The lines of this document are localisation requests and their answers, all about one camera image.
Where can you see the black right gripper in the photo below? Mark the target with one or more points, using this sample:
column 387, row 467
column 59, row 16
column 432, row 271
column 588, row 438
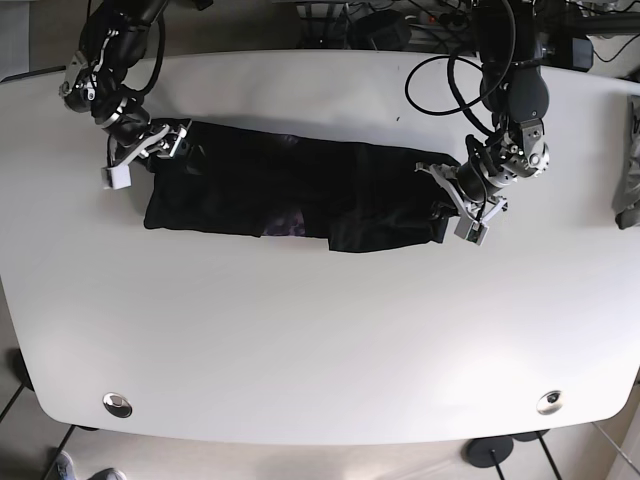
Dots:
column 172, row 142

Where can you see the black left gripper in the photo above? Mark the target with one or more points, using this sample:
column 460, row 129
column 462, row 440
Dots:
column 470, row 194

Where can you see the black T-shirt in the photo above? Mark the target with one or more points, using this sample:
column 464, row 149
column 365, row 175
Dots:
column 359, row 197

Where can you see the grey T-shirt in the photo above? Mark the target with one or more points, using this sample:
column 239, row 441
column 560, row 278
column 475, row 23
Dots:
column 626, row 200

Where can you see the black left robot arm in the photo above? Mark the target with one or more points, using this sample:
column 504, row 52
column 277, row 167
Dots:
column 509, row 109

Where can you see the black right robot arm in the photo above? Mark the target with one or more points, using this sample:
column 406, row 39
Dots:
column 113, row 39

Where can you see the right silver table grommet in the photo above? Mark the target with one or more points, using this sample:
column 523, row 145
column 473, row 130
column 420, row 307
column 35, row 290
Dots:
column 550, row 403

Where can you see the silver table grommet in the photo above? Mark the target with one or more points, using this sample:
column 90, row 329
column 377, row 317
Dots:
column 117, row 405
column 550, row 403

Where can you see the black round stand base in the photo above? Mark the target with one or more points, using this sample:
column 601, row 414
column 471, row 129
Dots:
column 488, row 452

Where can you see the black left table leg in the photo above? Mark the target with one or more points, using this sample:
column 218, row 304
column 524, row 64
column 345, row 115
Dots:
column 19, row 370

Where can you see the left silver table grommet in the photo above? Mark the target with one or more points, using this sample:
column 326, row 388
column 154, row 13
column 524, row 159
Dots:
column 117, row 405

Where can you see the grey shoe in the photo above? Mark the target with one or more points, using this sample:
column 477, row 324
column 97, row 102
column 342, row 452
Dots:
column 63, row 467
column 109, row 474

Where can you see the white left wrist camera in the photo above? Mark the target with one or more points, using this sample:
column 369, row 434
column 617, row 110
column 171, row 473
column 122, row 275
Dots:
column 471, row 230

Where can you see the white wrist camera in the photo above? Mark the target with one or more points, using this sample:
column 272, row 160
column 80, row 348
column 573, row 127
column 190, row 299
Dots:
column 116, row 174
column 471, row 230

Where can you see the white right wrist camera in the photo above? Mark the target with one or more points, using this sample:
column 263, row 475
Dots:
column 116, row 174

